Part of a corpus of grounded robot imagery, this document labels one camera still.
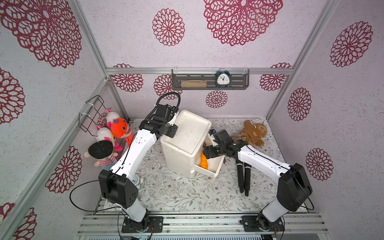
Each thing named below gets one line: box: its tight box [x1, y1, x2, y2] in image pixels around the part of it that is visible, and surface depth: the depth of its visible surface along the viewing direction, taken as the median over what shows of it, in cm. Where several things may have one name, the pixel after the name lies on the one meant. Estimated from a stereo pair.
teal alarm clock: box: [215, 68, 231, 88], surface depth 92 cm
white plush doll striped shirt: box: [96, 127, 123, 160], surface depth 87 cm
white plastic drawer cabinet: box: [160, 110, 212, 178], surface depth 81 cm
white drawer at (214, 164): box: [194, 143, 226, 178], surface depth 80 cm
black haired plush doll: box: [84, 140, 119, 170], surface depth 78 cm
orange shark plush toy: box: [111, 118, 134, 147], surface depth 91 cm
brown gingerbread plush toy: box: [239, 120, 267, 147], surface depth 105 cm
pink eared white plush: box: [107, 109, 120, 128], surface depth 96 cm
